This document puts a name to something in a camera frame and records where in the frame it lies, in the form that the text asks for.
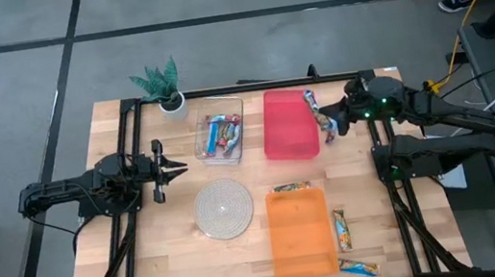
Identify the red plastic bin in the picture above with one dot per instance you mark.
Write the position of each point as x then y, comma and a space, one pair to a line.
289, 125

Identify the orange plastic bin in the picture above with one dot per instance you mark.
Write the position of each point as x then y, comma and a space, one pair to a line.
300, 233

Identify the clear plastic bin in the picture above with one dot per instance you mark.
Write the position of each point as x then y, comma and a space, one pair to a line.
223, 159

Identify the red yellow granola bar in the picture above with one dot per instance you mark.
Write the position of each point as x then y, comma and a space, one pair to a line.
236, 142

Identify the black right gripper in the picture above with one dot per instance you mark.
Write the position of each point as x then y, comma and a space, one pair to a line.
358, 103

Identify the red green granola bar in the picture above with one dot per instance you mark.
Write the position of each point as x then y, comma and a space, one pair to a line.
224, 119

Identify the blue orange granola bar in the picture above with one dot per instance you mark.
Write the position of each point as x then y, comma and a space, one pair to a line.
342, 229
359, 268

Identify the blue green granola bar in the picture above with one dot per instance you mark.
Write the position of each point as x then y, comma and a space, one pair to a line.
311, 100

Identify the green orange granola bar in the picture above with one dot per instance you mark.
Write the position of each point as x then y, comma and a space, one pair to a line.
291, 186

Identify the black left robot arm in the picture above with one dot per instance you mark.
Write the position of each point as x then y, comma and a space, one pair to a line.
56, 190

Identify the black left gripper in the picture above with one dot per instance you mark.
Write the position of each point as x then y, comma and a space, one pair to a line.
158, 170

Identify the green plant in white pot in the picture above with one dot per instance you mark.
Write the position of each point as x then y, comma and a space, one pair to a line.
162, 85

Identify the black aluminium rig frame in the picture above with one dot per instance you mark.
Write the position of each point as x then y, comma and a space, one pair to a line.
221, 91

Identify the person's shoe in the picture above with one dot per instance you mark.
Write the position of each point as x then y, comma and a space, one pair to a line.
454, 2

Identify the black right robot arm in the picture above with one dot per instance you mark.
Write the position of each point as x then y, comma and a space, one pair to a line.
448, 149

